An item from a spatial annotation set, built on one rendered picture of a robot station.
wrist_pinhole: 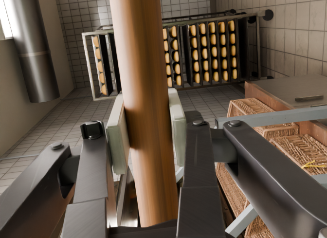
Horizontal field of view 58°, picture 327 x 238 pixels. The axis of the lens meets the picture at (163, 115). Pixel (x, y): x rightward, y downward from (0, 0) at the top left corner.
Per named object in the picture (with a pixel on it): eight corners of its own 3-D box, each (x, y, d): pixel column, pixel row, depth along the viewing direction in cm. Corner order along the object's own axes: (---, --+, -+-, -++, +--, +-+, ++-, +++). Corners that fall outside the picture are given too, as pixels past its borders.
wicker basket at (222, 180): (298, 222, 139) (240, 229, 138) (256, 168, 193) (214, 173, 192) (300, 124, 125) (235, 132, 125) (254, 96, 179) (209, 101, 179)
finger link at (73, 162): (109, 180, 15) (50, 188, 15) (118, 140, 20) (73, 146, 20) (104, 154, 15) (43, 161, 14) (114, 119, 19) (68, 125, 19)
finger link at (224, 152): (190, 142, 15) (250, 136, 15) (180, 111, 19) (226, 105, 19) (192, 169, 15) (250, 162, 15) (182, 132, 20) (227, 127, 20)
